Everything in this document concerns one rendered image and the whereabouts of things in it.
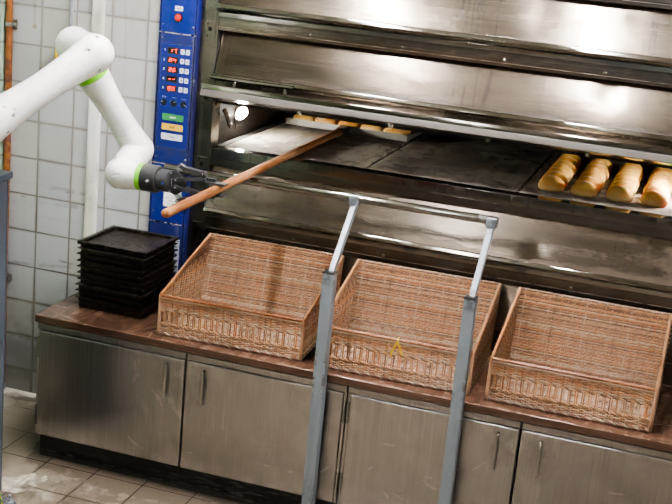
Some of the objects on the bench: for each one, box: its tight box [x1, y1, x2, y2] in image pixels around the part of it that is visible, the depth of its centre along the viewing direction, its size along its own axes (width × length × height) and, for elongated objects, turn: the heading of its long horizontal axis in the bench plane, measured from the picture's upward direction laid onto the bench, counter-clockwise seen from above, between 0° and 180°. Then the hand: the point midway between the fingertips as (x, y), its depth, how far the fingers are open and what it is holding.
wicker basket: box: [485, 287, 672, 433], centre depth 430 cm, size 49×56×28 cm
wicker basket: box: [157, 233, 345, 361], centre depth 463 cm, size 49×56×28 cm
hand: (216, 189), depth 412 cm, fingers closed on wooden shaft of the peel, 3 cm apart
